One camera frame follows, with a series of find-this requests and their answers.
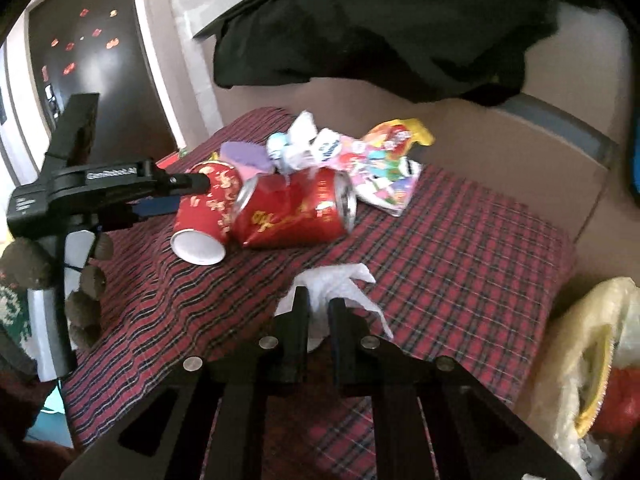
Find colourful cartoon snack wrapper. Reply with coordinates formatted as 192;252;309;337
345;132;424;218

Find yellow snack packet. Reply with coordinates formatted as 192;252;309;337
369;118;436;153

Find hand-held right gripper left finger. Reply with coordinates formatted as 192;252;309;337
60;286;321;480

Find cardboard box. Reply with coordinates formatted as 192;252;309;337
430;91;621;281
220;76;451;171

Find red paper cup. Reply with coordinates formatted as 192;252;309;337
170;160;246;266

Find black cloth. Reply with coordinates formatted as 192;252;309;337
212;0;621;107

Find white tissue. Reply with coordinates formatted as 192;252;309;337
274;262;394;353

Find person's left hand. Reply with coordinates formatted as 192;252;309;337
0;232;114;353

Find white crumpled wrapper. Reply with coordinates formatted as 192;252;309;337
267;110;322;175

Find dark door with red stickers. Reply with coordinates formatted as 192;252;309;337
25;0;177;162

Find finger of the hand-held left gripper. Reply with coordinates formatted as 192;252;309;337
129;198;182;222
154;171;212;197

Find crushed red drink can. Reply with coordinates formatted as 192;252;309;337
230;166;359;250

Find dark red cloth cover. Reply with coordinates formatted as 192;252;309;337
62;106;576;480

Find purple paper scrap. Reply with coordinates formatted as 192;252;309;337
220;141;272;177

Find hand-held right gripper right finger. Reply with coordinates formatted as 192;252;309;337
327;298;583;480

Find white blue-print wrapper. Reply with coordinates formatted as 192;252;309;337
307;128;347;167

